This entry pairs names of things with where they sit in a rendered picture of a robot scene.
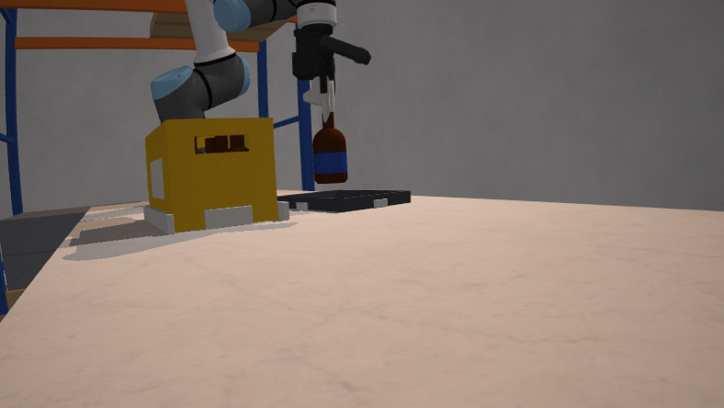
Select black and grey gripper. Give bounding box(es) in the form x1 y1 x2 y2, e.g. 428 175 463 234
292 23 335 122

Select yellow crate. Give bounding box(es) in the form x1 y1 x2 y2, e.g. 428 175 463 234
145 118 278 232

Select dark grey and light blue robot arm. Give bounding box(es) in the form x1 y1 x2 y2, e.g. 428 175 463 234
151 0 371 124

